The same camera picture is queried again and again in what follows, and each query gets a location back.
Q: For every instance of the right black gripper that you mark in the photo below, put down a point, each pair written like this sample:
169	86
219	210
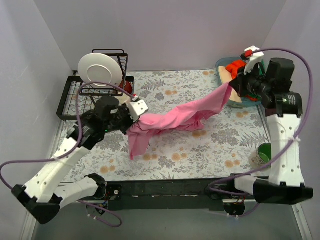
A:
240	83

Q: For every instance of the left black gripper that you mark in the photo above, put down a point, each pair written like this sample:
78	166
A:
128	122

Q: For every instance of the clear blue plastic bin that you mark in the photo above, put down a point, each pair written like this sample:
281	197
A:
246	102

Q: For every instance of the floral green-inside mug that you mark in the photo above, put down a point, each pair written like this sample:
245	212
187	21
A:
261	156

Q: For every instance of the pink t shirt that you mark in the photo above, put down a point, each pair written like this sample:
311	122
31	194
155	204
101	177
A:
188	117

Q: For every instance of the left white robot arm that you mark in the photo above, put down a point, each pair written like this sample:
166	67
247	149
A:
42	196

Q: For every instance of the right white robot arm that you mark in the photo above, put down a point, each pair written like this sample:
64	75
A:
285	184

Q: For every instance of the cream ceramic cup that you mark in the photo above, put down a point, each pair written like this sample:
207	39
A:
123	100

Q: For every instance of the green rolled t shirt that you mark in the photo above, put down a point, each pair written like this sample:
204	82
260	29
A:
261	67

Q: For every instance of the orange rolled t shirt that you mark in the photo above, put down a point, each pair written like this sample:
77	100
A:
233	69

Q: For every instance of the beige rolled t shirt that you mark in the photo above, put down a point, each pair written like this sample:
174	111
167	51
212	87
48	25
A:
226	77

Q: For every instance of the white round plate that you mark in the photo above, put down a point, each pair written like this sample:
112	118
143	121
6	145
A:
98	67

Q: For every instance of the floral patterned table mat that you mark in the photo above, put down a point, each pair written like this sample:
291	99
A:
221	148

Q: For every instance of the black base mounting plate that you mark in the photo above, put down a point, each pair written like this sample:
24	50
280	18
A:
170	194

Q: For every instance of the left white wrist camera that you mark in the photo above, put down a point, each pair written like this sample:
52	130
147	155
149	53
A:
137	107

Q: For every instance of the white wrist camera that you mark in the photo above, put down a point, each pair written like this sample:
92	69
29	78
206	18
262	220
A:
137	107
252	56

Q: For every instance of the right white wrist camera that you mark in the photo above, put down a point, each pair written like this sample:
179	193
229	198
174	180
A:
252	56

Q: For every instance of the black wire dish rack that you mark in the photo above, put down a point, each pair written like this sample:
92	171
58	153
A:
90	94

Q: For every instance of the aluminium frame rail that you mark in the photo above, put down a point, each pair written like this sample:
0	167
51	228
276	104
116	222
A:
189	217

